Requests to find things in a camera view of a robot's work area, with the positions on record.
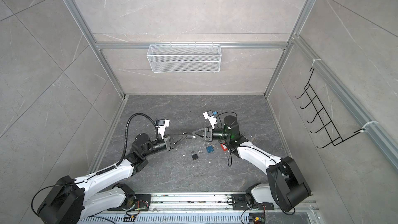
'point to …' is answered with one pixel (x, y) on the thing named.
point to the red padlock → (224, 147)
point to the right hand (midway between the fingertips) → (194, 133)
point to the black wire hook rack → (324, 118)
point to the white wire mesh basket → (185, 58)
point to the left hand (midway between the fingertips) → (185, 135)
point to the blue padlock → (209, 148)
